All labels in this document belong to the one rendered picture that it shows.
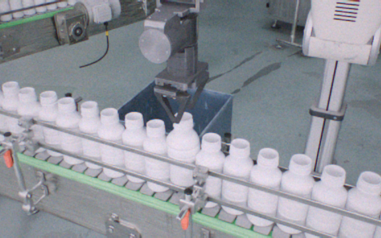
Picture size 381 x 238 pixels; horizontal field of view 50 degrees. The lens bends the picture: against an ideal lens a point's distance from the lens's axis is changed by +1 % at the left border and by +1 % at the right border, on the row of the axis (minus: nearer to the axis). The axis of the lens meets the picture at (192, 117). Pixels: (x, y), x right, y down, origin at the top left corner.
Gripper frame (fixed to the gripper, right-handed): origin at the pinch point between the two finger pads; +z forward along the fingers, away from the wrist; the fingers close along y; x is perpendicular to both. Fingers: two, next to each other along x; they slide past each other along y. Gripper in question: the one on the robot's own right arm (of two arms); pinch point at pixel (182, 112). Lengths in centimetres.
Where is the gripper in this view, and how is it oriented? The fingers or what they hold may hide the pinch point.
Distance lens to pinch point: 80.1
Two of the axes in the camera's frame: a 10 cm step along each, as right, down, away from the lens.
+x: 9.1, 2.2, -3.6
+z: 0.0, 8.5, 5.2
